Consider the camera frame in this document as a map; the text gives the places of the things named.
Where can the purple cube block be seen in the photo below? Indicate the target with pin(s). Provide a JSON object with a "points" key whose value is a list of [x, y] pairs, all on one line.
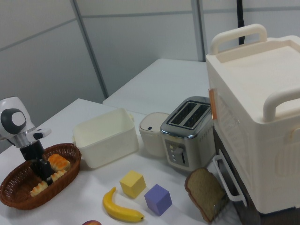
{"points": [[158, 200]]}

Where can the brown wicker basket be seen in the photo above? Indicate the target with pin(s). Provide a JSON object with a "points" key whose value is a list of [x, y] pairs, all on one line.
{"points": [[16, 187]]}

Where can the black vertical pole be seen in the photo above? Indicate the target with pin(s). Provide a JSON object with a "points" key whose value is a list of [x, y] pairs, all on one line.
{"points": [[240, 18]]}

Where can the large cream cabinet appliance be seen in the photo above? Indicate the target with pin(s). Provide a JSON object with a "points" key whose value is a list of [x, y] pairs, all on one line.
{"points": [[257, 140]]}

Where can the white background table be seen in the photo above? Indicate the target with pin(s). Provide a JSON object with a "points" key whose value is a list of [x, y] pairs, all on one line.
{"points": [[164, 82]]}

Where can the yellow cube block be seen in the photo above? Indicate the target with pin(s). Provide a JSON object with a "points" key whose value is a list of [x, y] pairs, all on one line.
{"points": [[132, 184]]}

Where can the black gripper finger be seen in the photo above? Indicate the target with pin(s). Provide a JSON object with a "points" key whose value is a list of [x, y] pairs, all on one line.
{"points": [[47, 172], [35, 168]]}

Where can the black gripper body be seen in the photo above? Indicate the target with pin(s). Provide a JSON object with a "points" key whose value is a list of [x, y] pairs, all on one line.
{"points": [[32, 151]]}

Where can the brown bread slice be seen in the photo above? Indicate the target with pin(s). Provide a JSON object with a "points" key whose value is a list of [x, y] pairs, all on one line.
{"points": [[204, 189]]}

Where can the red apple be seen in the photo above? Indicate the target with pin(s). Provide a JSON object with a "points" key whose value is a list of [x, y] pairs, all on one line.
{"points": [[92, 222]]}

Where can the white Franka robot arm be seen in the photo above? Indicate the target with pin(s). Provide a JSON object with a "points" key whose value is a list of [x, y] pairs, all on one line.
{"points": [[14, 117]]}

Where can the orange-topped bread loaf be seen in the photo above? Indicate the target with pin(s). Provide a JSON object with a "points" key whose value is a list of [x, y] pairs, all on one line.
{"points": [[58, 162]]}

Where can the small white lidded container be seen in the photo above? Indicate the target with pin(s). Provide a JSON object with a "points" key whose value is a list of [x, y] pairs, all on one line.
{"points": [[150, 140]]}

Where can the long striped bread roll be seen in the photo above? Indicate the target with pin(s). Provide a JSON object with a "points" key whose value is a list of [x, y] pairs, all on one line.
{"points": [[38, 189]]}

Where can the silver two-slot toaster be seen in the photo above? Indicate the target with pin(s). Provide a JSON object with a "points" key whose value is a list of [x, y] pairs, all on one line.
{"points": [[178, 131]]}

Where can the yellow banana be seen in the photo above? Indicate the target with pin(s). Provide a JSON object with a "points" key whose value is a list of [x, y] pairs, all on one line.
{"points": [[117, 209]]}

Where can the large white open box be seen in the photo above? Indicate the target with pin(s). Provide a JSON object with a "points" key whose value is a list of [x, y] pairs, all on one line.
{"points": [[110, 150]]}

